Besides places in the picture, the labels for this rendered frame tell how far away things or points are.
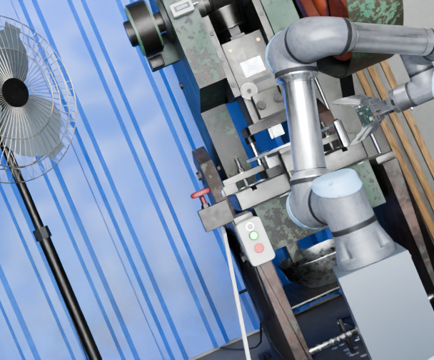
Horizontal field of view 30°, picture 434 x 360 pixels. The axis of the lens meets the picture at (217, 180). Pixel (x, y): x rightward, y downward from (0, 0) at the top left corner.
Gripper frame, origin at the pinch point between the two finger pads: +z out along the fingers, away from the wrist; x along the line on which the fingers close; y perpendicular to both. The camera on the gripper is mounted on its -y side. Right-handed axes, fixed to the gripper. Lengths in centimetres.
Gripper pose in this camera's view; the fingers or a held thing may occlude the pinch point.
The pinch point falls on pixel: (342, 123)
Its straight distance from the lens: 255.8
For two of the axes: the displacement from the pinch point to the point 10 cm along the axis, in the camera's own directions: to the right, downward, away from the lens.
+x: 4.0, 9.1, 0.3
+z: -7.7, 3.3, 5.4
